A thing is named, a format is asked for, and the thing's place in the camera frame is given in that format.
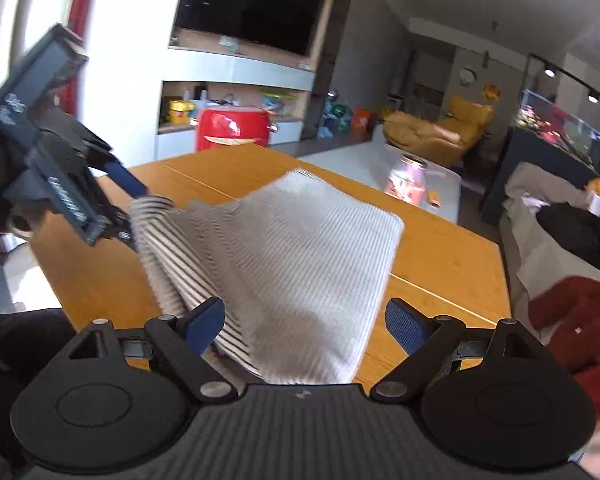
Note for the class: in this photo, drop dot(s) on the white wall shelving unit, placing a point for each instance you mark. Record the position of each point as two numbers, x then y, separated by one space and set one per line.
240 67

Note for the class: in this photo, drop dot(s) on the black television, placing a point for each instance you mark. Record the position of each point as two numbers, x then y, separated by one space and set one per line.
250 5

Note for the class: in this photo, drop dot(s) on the yellow wall ornament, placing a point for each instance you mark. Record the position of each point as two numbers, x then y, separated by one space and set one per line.
491 92

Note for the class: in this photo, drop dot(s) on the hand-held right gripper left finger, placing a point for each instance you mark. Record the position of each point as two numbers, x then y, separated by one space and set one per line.
205 327

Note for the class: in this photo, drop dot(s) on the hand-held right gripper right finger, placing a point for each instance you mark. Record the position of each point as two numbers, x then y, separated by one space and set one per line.
405 330

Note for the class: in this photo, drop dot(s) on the small orange packet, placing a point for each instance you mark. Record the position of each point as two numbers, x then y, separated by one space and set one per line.
433 198

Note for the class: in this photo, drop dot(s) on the yellow toy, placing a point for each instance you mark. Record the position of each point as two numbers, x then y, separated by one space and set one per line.
180 111

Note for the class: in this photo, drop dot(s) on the plastic box with green lid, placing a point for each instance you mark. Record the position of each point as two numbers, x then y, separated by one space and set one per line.
277 102

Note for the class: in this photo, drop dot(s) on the striped grey knit garment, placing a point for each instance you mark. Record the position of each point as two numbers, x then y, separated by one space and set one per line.
305 260

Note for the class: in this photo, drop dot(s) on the glass fish tank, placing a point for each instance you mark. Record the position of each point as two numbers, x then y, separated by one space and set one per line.
555 125

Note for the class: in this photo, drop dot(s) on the red frame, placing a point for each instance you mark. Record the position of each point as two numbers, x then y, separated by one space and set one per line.
80 35

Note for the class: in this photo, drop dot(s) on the grey covered sofa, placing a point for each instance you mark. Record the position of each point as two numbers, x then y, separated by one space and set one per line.
525 240

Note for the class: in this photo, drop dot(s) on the yellow lounge chair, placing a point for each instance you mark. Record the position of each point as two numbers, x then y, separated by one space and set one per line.
467 115

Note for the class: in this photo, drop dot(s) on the person's dark clothing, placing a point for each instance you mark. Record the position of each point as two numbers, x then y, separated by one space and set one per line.
15 360

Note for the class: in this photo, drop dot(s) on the green ball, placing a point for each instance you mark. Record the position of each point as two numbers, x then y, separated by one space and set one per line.
340 110

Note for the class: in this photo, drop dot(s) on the yellow ottoman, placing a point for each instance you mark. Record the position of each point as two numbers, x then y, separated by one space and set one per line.
410 130

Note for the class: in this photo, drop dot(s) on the grey low table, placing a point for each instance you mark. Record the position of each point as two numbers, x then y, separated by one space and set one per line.
350 157

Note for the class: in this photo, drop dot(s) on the red fuzzy coat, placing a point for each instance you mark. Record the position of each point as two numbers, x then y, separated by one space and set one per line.
585 330

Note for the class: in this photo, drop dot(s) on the black track light rail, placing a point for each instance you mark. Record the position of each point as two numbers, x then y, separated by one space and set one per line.
570 72

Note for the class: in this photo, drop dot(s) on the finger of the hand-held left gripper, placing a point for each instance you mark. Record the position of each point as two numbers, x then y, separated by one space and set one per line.
127 180
122 230

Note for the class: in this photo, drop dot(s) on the orange box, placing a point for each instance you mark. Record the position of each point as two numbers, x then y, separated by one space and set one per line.
361 119

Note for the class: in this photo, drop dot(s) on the black garment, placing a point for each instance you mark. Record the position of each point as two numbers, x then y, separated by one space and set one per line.
575 230

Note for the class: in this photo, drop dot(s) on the black cabinet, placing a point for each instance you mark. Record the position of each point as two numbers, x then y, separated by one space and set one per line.
500 180

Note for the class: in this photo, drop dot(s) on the glass jar with pink contents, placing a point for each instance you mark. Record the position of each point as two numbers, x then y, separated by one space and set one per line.
405 182

